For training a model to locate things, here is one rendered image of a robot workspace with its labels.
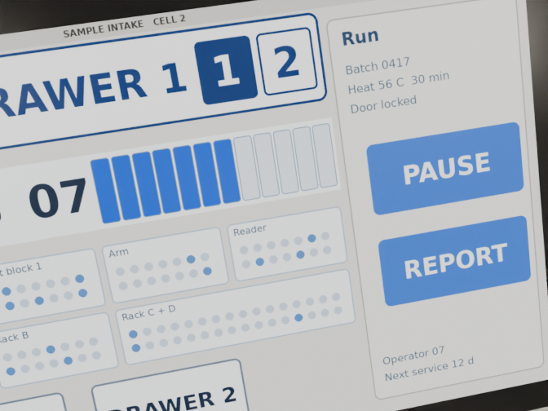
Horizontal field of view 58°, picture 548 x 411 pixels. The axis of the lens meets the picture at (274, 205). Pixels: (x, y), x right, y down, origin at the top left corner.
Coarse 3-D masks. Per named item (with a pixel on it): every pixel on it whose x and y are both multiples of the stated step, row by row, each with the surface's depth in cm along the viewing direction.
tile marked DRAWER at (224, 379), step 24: (216, 360) 31; (240, 360) 31; (96, 384) 31; (120, 384) 31; (144, 384) 31; (168, 384) 31; (192, 384) 31; (216, 384) 32; (240, 384) 32; (96, 408) 31; (120, 408) 31; (144, 408) 31; (168, 408) 31; (192, 408) 32; (216, 408) 32; (240, 408) 32
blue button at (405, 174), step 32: (480, 128) 31; (512, 128) 31; (384, 160) 31; (416, 160) 31; (448, 160) 31; (480, 160) 31; (512, 160) 32; (384, 192) 31; (416, 192) 31; (448, 192) 31; (480, 192) 32; (512, 192) 32
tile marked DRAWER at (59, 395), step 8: (56, 392) 31; (8, 400) 30; (16, 400) 30; (24, 400) 30; (32, 400) 30; (40, 400) 30; (48, 400) 31; (56, 400) 31; (64, 400) 31; (0, 408) 30; (8, 408) 30; (16, 408) 30; (24, 408) 30; (32, 408) 30; (40, 408) 31; (48, 408) 31; (56, 408) 31; (64, 408) 31
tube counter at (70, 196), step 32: (288, 128) 30; (320, 128) 30; (64, 160) 29; (96, 160) 29; (128, 160) 29; (160, 160) 29; (192, 160) 29; (224, 160) 30; (256, 160) 30; (288, 160) 30; (320, 160) 30; (32, 192) 29; (64, 192) 29; (96, 192) 29; (128, 192) 29; (160, 192) 30; (192, 192) 30; (224, 192) 30; (256, 192) 30; (288, 192) 30; (32, 224) 29; (64, 224) 29; (96, 224) 29; (128, 224) 30
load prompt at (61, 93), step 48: (48, 48) 28; (96, 48) 28; (144, 48) 28; (192, 48) 29; (240, 48) 29; (288, 48) 29; (0, 96) 28; (48, 96) 28; (96, 96) 28; (144, 96) 29; (192, 96) 29; (240, 96) 29; (288, 96) 30; (0, 144) 28
